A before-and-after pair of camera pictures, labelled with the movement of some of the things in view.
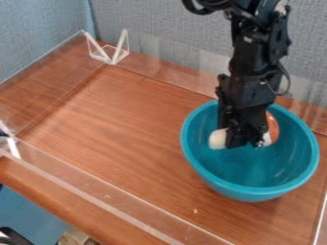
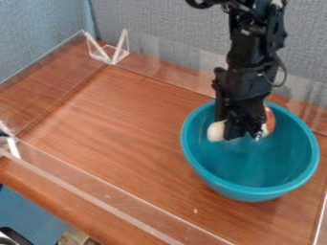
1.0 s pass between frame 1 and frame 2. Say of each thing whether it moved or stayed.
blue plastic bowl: stayed
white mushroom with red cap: moved
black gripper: stayed
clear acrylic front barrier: stayed
